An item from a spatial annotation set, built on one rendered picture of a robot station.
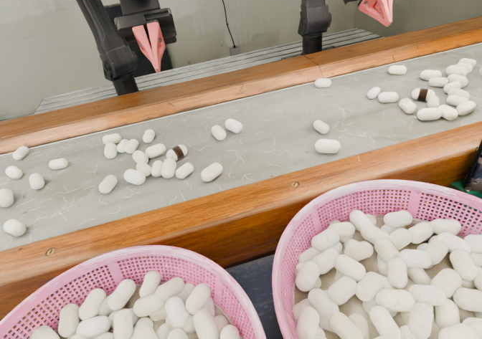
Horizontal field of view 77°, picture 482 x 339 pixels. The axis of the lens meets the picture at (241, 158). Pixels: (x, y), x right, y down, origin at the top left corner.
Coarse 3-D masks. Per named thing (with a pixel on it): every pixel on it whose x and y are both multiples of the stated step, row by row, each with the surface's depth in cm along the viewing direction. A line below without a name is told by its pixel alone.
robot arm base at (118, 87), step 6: (120, 78) 85; (126, 78) 86; (132, 78) 87; (114, 84) 86; (120, 84) 86; (126, 84) 86; (132, 84) 87; (120, 90) 87; (126, 90) 87; (132, 90) 88; (138, 90) 91; (114, 96) 93
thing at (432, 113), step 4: (424, 108) 50; (428, 108) 50; (432, 108) 50; (436, 108) 50; (420, 112) 50; (424, 112) 50; (428, 112) 50; (432, 112) 50; (436, 112) 49; (440, 112) 50; (420, 116) 50; (424, 116) 50; (428, 116) 50; (432, 116) 50; (436, 116) 50; (440, 116) 50
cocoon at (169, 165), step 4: (168, 160) 48; (172, 160) 48; (164, 164) 47; (168, 164) 47; (172, 164) 47; (164, 168) 46; (168, 168) 46; (172, 168) 47; (164, 172) 46; (168, 172) 46; (172, 172) 46; (164, 176) 46; (168, 176) 46; (172, 176) 47
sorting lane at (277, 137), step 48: (480, 48) 72; (288, 96) 65; (336, 96) 62; (480, 96) 55; (48, 144) 61; (96, 144) 59; (144, 144) 57; (192, 144) 55; (240, 144) 52; (288, 144) 51; (384, 144) 47; (48, 192) 49; (96, 192) 47; (144, 192) 46; (192, 192) 44; (0, 240) 41
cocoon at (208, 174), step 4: (212, 164) 45; (216, 164) 45; (204, 168) 45; (208, 168) 45; (212, 168) 45; (216, 168) 45; (220, 168) 45; (204, 172) 44; (208, 172) 44; (212, 172) 45; (216, 172) 45; (220, 172) 45; (204, 176) 44; (208, 176) 44; (212, 176) 45; (216, 176) 45; (204, 180) 45; (208, 180) 45
